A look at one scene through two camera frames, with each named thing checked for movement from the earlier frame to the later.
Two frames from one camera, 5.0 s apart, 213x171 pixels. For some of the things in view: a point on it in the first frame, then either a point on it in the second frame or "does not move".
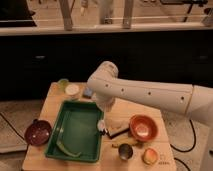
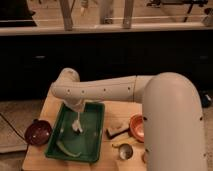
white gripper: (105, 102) -> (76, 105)
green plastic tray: (77, 134) does not move
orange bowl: (143, 127) does not move
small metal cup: (125, 151) does not move
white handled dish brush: (101, 128) -> (76, 125)
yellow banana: (124, 140) does not move
